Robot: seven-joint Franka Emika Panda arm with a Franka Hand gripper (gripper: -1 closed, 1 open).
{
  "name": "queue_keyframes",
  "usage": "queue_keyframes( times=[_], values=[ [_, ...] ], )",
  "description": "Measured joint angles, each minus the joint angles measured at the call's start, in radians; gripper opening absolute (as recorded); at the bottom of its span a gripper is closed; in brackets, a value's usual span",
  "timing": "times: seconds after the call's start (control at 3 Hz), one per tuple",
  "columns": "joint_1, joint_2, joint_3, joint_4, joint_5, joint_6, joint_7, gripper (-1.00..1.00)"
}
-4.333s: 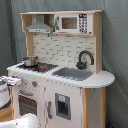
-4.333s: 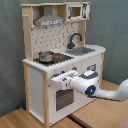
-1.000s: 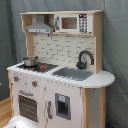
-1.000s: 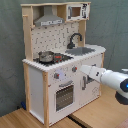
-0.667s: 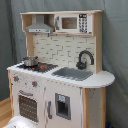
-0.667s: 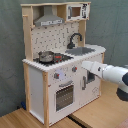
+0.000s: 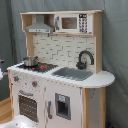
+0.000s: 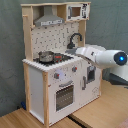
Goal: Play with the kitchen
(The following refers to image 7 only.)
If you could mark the toy oven door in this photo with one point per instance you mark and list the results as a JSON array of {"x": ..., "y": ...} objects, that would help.
[{"x": 28, "y": 104}]

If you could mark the left red stove knob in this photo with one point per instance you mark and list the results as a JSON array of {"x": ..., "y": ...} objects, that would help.
[{"x": 16, "y": 78}]

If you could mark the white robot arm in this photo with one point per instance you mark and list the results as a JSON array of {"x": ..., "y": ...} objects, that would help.
[{"x": 18, "y": 121}]

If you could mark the small silver toy pot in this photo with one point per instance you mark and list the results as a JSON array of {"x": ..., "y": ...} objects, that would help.
[{"x": 30, "y": 60}]

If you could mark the right red stove knob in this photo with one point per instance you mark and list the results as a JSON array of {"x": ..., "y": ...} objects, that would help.
[{"x": 34, "y": 83}]

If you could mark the black toy faucet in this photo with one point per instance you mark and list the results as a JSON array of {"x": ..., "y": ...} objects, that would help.
[{"x": 80, "y": 65}]

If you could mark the white toy microwave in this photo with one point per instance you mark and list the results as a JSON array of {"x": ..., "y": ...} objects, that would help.
[{"x": 73, "y": 23}]

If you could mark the grey cabinet door handle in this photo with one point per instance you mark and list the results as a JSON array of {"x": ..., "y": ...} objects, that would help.
[{"x": 49, "y": 110}]

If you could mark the red stove knob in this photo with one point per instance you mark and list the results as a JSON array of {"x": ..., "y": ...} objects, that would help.
[
  {"x": 16, "y": 78},
  {"x": 34, "y": 83}
]

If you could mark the grey toy range hood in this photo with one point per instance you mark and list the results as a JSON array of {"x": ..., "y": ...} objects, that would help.
[{"x": 39, "y": 26}]

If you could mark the grey toy sink basin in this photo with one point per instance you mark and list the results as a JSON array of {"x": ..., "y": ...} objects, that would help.
[{"x": 73, "y": 74}]

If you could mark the wooden toy kitchen unit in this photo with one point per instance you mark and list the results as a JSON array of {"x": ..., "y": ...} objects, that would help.
[{"x": 87, "y": 97}]

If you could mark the grey toy ice dispenser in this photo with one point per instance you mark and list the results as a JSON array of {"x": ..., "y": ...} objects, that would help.
[{"x": 62, "y": 104}]

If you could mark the black toy stovetop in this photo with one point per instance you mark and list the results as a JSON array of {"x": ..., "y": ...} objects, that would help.
[{"x": 40, "y": 67}]

